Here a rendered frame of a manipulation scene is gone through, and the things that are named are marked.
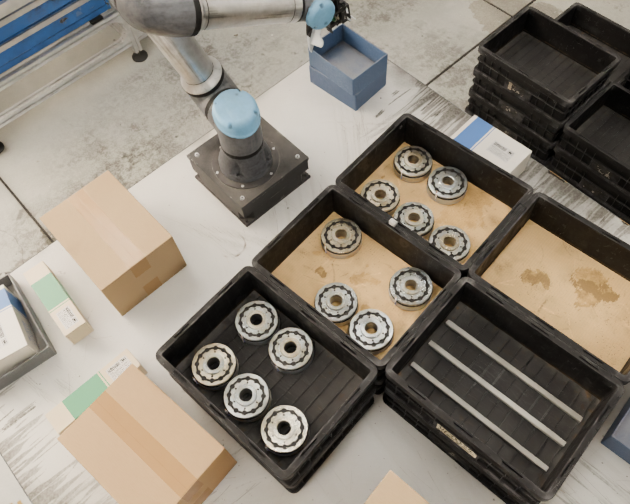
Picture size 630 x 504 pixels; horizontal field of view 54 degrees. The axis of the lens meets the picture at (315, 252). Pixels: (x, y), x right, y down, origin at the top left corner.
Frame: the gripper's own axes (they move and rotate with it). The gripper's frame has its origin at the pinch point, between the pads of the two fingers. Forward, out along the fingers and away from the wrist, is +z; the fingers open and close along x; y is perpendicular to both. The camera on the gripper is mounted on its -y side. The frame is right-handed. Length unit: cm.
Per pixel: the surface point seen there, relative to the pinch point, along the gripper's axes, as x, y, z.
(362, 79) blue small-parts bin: 2.2, 9.8, 13.6
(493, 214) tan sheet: -6, 69, 11
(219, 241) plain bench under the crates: -62, 19, 16
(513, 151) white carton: 15, 58, 18
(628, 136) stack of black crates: 75, 66, 68
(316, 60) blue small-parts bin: -2.4, -6.2, 13.2
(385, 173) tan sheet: -17.4, 40.8, 9.1
